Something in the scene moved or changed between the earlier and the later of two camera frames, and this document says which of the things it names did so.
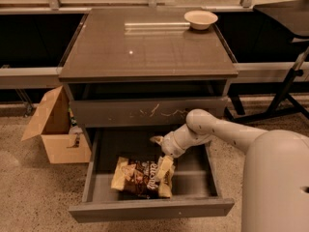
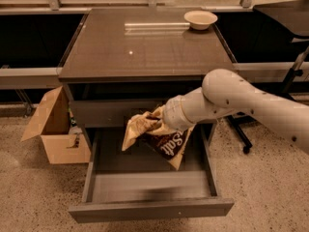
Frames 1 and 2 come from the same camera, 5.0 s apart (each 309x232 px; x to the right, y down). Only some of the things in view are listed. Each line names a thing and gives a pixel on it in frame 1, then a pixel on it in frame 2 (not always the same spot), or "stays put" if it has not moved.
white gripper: [169, 146] → [173, 114]
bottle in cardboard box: [74, 128] stays put
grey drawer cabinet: [143, 67] stays put
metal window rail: [245, 72] stays put
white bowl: [201, 19] stays put
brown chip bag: [134, 179] → [151, 128]
